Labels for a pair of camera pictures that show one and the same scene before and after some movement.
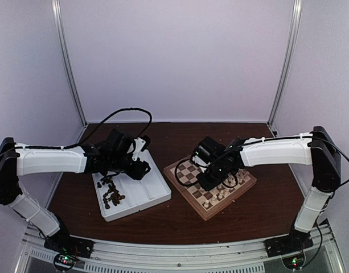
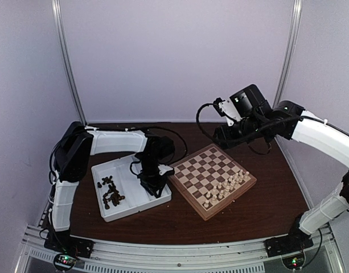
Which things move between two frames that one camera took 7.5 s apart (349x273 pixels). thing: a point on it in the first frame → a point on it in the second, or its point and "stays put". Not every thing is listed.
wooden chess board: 209,203 stays put
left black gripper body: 136,173 → 148,177
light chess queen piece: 221,194 stays put
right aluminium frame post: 288,57 stays put
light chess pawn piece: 247,177 stays put
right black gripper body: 216,178 → 232,140
